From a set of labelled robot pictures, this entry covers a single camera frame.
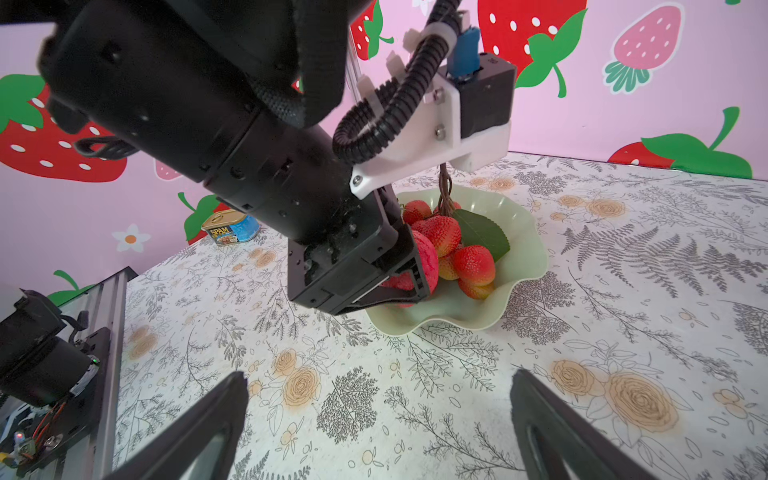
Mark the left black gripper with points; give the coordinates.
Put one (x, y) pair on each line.
(344, 253)

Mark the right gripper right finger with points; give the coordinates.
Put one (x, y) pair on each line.
(555, 442)

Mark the light green fruit bowl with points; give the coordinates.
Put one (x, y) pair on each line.
(526, 261)

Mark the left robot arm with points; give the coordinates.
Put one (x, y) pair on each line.
(231, 94)

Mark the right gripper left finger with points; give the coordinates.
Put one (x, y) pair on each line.
(200, 444)

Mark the spam tin can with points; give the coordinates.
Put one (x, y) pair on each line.
(230, 226)

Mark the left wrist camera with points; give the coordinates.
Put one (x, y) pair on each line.
(463, 119)

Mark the red lychee bunch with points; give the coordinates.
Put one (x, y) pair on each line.
(466, 246)

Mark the aluminium rail frame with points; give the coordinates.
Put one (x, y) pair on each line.
(60, 362)

